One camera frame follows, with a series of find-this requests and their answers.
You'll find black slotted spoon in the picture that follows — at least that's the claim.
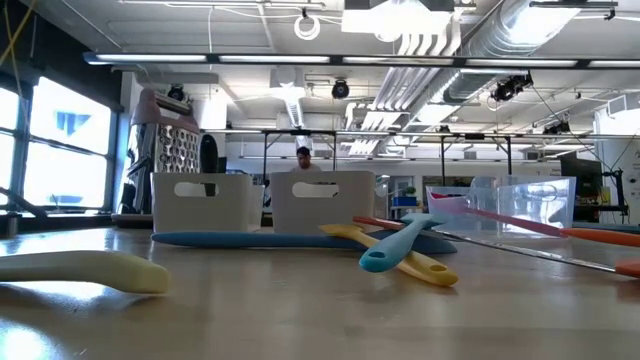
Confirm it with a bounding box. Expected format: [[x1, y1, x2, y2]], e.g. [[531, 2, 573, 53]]
[[198, 133, 220, 197]]

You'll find clear plastic bin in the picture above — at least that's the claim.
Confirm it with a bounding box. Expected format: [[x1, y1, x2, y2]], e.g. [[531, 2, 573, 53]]
[[425, 174, 578, 237]]

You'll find cream-handled paring knife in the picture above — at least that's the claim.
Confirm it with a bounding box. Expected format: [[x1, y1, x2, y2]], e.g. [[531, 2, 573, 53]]
[[0, 249, 173, 296]]

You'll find white plastic handled bin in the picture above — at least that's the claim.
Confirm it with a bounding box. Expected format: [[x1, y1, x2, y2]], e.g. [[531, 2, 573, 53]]
[[269, 170, 377, 235], [150, 172, 265, 234]]

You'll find teal silicone spatula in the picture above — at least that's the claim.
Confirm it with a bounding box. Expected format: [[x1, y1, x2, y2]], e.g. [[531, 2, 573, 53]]
[[358, 212, 447, 274]]

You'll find silver ventilation duct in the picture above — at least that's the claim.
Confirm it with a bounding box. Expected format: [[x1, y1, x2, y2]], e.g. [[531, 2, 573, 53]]
[[439, 0, 584, 104]]

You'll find black ceiling camera rig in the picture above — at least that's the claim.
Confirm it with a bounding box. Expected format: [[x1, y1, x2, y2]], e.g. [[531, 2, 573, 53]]
[[489, 71, 535, 104]]

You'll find person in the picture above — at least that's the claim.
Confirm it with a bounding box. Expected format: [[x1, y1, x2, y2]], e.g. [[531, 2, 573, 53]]
[[288, 145, 324, 174]]

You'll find blue silicone spoon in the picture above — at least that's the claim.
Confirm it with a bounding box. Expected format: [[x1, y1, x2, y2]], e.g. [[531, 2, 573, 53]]
[[150, 228, 459, 256]]

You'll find orange and white handled knife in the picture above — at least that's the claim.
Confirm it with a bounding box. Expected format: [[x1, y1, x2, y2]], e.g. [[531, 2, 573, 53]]
[[352, 215, 617, 274]]

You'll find large glass window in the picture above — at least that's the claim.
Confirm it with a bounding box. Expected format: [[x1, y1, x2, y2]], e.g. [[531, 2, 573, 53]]
[[0, 74, 119, 214]]

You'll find yellow silicone spatula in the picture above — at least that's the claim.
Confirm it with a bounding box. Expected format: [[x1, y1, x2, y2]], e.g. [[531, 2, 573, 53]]
[[318, 222, 460, 288]]

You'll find black ceiling light rail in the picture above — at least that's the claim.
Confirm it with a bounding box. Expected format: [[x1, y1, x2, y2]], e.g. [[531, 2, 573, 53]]
[[82, 50, 640, 71]]

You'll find pink-trimmed metal box grater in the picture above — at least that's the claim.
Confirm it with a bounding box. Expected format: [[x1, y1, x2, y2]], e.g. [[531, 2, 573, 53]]
[[112, 88, 202, 230]]

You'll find white cable coil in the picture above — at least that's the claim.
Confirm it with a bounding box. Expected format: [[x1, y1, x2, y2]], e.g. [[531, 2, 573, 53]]
[[293, 14, 322, 42]]

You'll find black computer monitor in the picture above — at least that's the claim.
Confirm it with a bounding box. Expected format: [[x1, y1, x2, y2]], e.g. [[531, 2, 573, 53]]
[[559, 157, 604, 206]]

